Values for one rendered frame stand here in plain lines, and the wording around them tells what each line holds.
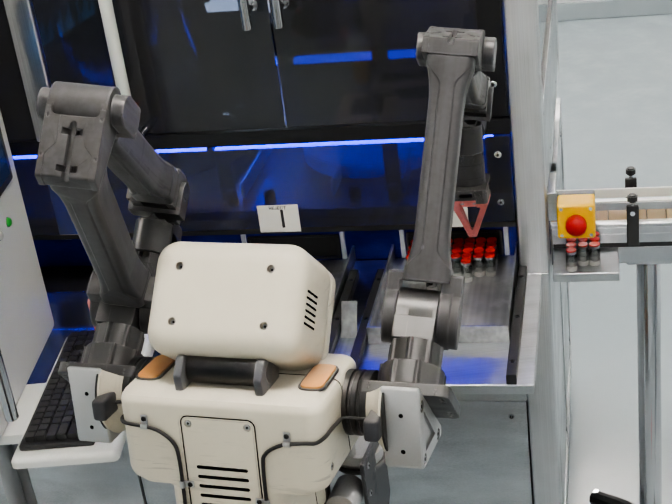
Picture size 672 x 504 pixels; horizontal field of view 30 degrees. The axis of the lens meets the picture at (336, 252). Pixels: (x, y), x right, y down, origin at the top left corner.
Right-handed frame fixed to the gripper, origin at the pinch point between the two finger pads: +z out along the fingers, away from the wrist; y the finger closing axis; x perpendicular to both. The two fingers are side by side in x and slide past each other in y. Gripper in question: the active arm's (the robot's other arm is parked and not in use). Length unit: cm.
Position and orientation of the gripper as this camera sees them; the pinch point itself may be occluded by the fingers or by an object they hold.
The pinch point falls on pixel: (472, 231)
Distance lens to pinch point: 222.9
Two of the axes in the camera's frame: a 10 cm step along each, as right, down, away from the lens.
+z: 1.0, 9.4, 3.2
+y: 1.9, -3.4, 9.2
